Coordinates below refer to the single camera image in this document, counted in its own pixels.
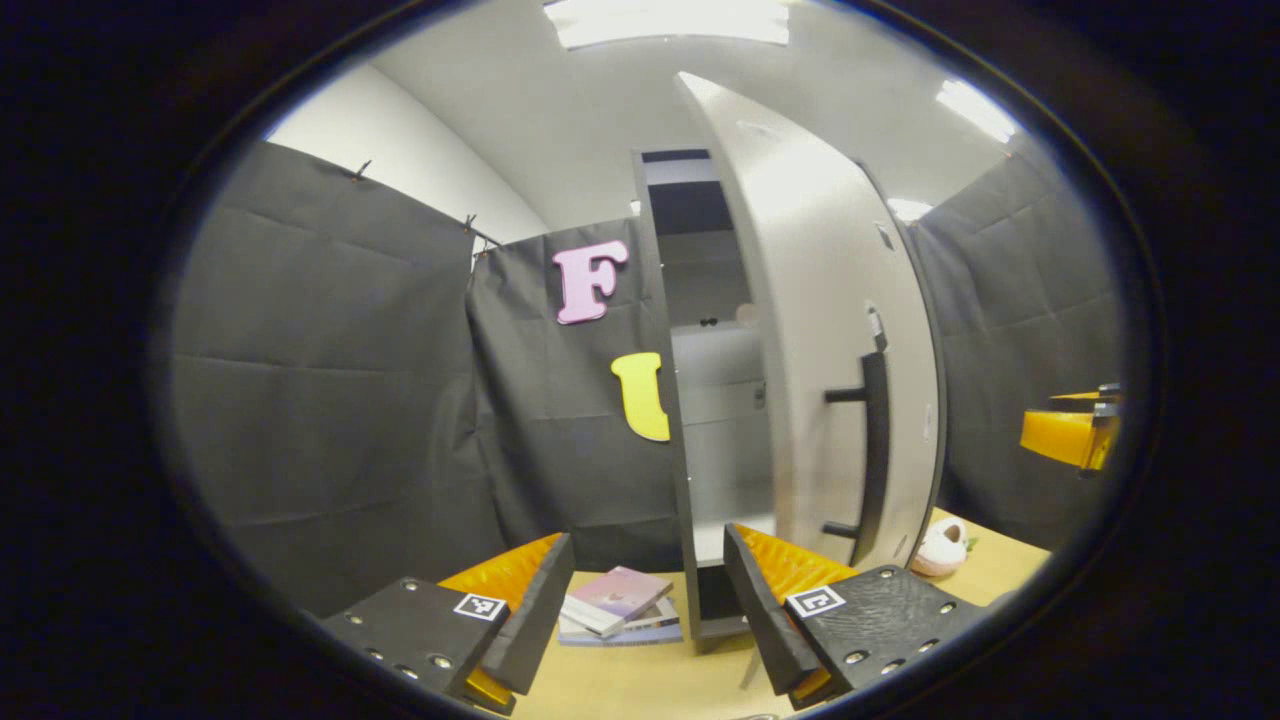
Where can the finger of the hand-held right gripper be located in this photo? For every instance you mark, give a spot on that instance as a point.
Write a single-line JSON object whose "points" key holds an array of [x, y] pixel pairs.
{"points": [[1065, 435]]}

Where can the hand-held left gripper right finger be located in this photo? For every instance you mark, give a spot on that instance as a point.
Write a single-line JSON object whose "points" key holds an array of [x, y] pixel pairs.
{"points": [[760, 610]]}

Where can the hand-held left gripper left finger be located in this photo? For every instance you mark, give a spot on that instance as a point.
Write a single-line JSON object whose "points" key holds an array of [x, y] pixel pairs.
{"points": [[535, 610]]}

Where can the dark grey cabinet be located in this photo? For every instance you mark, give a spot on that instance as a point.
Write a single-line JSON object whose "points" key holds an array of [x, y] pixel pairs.
{"points": [[665, 420]]}

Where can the grey cabinet door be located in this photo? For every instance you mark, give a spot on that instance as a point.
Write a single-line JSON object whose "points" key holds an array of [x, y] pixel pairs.
{"points": [[810, 300]]}

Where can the pink cover book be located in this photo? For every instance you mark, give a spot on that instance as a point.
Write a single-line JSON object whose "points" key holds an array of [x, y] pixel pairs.
{"points": [[620, 592]]}

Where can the blue edged book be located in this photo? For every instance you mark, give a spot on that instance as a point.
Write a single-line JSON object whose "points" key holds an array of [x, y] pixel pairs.
{"points": [[650, 632]]}

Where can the pink plush toy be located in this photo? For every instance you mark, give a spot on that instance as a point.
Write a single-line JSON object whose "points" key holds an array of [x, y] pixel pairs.
{"points": [[942, 550]]}

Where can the black backdrop cloth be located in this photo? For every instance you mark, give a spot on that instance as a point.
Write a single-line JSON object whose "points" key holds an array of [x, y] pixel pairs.
{"points": [[330, 380]]}

